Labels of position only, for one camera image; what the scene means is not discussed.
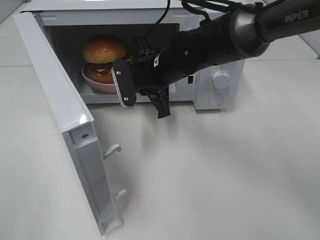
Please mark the white microwave oven body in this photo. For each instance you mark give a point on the white microwave oven body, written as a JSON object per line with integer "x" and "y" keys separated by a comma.
{"x": 54, "y": 33}

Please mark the burger with sesame-free bun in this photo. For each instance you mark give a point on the burger with sesame-free bun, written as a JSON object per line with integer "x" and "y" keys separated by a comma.
{"x": 100, "y": 52}

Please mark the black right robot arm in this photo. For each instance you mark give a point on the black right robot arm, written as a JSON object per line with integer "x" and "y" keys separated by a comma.
{"x": 231, "y": 31}

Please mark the round white door release button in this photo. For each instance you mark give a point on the round white door release button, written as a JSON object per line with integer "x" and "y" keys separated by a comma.
{"x": 215, "y": 100}

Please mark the white microwave door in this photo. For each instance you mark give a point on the white microwave door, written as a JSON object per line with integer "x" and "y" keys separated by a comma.
{"x": 75, "y": 122}

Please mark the lower white microwave knob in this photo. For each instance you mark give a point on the lower white microwave knob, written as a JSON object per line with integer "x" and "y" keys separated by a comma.
{"x": 221, "y": 79}

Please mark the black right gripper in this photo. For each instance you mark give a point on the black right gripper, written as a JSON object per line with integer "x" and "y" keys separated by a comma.
{"x": 152, "y": 74}

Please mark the pink plate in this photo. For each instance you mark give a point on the pink plate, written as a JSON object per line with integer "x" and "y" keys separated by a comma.
{"x": 109, "y": 88}

